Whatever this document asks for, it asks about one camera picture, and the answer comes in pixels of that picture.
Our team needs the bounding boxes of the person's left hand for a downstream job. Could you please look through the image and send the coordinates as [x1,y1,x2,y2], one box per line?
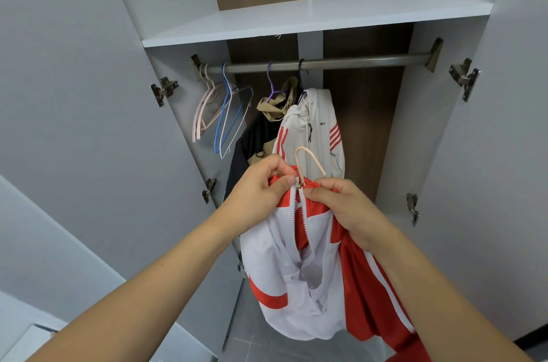
[218,154,298,234]

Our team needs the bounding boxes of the person's right hand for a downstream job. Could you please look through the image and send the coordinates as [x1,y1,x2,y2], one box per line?
[304,176,390,249]

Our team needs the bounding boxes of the khaki and black jacket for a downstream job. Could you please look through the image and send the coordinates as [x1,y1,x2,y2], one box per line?
[224,75,301,198]

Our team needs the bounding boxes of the beige hanger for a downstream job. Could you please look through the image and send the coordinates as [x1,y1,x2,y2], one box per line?
[295,146,328,180]

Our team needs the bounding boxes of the white jacket with red stripes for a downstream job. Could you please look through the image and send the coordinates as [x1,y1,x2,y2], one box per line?
[272,87,345,180]

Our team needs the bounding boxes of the red and white jacket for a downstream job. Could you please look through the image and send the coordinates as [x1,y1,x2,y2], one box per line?
[240,164,431,362]

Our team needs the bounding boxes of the dark purple wire hanger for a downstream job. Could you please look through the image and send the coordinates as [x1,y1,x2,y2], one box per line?
[295,59,307,95]

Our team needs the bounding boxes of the person's left forearm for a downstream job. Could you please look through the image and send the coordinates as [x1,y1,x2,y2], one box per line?
[30,212,241,362]

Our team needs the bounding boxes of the person's right forearm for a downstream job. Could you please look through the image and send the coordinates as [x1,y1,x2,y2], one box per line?
[364,220,523,362]

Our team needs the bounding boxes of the white wardrobe shelf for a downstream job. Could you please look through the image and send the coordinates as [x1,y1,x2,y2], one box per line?
[141,0,495,49]

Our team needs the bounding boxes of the metal hanging rod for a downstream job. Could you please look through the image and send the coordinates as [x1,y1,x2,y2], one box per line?
[199,51,433,76]

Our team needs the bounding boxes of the white side cabinet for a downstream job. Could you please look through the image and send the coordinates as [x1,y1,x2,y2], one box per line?
[0,323,61,362]

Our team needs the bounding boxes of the row of coloured wire hangers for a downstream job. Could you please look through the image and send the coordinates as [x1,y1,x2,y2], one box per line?
[192,62,255,160]

